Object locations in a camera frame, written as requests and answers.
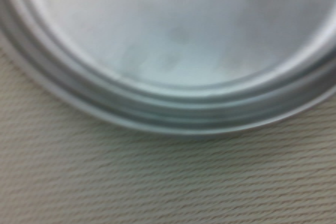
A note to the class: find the beige woven placemat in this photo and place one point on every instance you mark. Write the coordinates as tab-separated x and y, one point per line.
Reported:
81	172

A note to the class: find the round silver metal plate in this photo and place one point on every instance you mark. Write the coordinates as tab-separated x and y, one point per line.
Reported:
179	67

